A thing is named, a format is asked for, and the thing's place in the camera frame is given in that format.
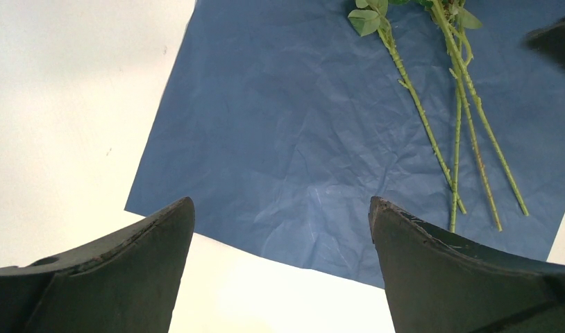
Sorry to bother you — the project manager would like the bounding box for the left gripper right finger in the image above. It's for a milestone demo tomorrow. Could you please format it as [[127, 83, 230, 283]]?
[[369, 196, 565, 332]]

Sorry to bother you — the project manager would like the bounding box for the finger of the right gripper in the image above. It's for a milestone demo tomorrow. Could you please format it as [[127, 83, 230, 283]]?
[[523, 17, 565, 71]]

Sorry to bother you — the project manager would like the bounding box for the blue wrapping paper sheet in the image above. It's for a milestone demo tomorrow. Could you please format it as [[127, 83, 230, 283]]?
[[125, 1, 565, 287]]

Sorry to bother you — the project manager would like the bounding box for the pale pink fake flower stem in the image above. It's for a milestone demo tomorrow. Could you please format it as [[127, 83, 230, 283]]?
[[429, 0, 531, 218]]

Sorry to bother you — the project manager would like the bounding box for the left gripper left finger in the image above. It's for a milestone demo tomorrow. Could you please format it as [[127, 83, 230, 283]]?
[[0, 197, 195, 332]]

